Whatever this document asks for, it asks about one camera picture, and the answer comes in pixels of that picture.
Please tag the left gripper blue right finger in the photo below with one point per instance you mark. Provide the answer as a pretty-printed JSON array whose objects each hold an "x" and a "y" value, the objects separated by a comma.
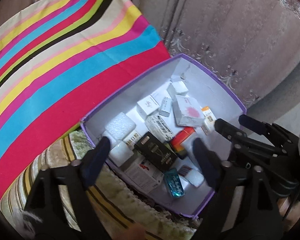
[{"x": 208, "y": 161}]

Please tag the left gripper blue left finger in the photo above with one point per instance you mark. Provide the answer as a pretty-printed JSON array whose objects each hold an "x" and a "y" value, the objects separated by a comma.
[{"x": 94, "y": 160}]

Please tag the white plain box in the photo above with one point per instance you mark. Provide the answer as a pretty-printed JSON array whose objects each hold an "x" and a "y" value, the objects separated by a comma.
[{"x": 120, "y": 154}]

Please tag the orange white medicine box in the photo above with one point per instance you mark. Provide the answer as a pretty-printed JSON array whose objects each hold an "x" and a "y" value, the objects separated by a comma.
[{"x": 209, "y": 120}]

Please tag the rainbow striped pouch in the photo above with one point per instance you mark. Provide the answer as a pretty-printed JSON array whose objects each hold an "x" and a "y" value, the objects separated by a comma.
[{"x": 178, "y": 139}]

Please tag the shiny blue foil box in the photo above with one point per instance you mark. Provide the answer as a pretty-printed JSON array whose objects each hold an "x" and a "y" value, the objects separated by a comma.
[{"x": 173, "y": 183}]

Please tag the white foam block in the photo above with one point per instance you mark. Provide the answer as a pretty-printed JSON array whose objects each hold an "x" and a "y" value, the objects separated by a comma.
[{"x": 120, "y": 126}]

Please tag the white box pink blot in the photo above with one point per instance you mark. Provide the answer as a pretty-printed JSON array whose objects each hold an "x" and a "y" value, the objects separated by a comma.
[{"x": 187, "y": 111}]

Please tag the white red medicine box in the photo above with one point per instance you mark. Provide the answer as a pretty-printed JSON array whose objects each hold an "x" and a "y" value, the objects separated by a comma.
[{"x": 144, "y": 174}]

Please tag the black trimmer box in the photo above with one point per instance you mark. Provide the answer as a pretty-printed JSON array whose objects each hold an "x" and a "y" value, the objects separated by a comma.
[{"x": 155, "y": 152}]

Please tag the white barcode box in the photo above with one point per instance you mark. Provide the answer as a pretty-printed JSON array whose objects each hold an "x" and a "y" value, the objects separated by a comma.
[{"x": 158, "y": 127}]

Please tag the white box diamond logo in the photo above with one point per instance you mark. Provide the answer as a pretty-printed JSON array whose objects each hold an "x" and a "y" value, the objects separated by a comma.
[{"x": 147, "y": 106}]

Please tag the small white cube box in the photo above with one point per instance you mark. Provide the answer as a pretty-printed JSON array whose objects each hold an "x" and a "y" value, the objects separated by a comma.
[{"x": 177, "y": 88}]

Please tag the red blue foam-topped box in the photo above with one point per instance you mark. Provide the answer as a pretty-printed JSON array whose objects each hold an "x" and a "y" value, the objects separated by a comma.
[{"x": 191, "y": 175}]

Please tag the gold dental box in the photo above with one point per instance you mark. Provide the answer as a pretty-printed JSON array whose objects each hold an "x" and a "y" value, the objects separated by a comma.
[{"x": 131, "y": 139}]

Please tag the purple white cardboard box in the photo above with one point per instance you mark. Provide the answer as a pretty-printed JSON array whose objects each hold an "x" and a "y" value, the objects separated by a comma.
[{"x": 206, "y": 88}]

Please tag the rainbow striped tablecloth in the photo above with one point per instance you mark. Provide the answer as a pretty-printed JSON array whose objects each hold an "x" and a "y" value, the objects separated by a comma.
[{"x": 58, "y": 60}]

